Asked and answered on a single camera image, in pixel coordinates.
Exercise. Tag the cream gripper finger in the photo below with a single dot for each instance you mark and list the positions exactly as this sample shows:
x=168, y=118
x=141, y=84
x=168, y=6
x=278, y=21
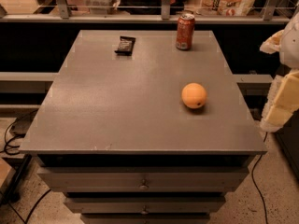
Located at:
x=288, y=93
x=274, y=118

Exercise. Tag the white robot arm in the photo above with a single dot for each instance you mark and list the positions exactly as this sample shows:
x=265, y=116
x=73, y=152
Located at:
x=286, y=43

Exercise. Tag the black rxbar chocolate bar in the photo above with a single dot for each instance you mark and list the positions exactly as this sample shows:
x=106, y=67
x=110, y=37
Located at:
x=125, y=46

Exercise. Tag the orange fruit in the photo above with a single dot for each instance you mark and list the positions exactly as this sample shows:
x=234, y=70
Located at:
x=194, y=95

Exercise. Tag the red soda can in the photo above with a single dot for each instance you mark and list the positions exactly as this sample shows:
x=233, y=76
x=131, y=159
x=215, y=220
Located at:
x=186, y=23

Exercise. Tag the grey drawer cabinet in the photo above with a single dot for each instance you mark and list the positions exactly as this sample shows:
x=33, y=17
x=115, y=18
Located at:
x=115, y=138

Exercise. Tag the black bag behind railing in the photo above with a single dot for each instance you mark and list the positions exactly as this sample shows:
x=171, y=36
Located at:
x=149, y=7

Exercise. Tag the metal railing shelf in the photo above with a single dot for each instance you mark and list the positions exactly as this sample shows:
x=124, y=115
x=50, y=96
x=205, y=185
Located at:
x=263, y=11

